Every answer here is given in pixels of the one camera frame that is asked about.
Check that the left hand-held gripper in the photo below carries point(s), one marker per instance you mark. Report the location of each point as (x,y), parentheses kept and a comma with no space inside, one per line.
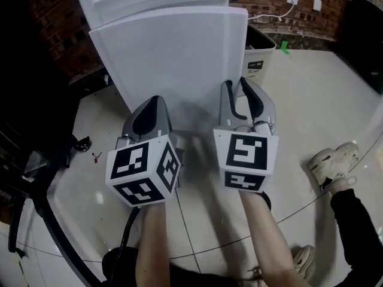
(140,172)

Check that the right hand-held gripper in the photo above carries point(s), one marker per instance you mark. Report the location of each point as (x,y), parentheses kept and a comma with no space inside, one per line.
(246,157)

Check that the person's left forearm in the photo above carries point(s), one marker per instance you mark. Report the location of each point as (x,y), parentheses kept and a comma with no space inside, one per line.
(154,232)

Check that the person's right forearm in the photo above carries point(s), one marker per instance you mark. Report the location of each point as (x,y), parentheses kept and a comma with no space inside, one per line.
(263,238)

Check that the white trash bin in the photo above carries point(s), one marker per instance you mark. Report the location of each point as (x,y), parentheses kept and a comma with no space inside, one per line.
(257,63)

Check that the small red clip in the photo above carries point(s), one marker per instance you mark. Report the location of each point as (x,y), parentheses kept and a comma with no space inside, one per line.
(96,158)

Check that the green tape strip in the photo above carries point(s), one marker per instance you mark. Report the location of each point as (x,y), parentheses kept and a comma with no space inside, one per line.
(285,47)

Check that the small black caster wheel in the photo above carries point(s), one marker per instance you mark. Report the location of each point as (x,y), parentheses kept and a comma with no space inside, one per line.
(83,144)

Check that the person's right beige shoe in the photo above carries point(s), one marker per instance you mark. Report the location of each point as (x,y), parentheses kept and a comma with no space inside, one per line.
(332,163)

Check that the person's beige shoe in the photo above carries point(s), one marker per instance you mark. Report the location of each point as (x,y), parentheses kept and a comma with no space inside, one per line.
(303,263)
(332,163)

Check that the large black object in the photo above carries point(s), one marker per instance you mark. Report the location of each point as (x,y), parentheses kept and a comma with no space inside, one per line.
(362,37)

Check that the person's left black trouser leg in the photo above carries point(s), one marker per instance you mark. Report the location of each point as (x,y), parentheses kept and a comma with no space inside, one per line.
(140,272)

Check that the person's black trouser leg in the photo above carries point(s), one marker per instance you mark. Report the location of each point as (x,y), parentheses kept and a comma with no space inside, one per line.
(359,238)
(140,272)

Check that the person's left beige shoe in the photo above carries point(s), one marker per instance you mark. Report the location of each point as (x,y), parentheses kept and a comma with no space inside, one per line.
(303,263)

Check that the person's right black trouser leg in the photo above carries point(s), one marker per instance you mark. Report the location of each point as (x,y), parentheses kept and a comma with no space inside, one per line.
(359,238)

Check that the white blank wall plate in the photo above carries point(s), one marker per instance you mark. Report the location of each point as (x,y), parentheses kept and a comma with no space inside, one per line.
(316,4)

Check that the black metal furniture frame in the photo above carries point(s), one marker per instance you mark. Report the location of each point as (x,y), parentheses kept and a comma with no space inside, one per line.
(45,202)

